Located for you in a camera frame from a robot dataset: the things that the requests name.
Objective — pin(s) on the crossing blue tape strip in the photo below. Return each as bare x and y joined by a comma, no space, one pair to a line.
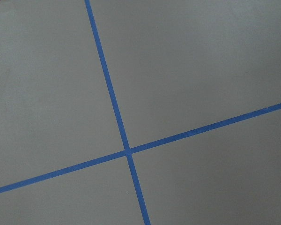
140,148

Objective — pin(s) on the long blue tape strip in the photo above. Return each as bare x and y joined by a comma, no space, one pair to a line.
118,117

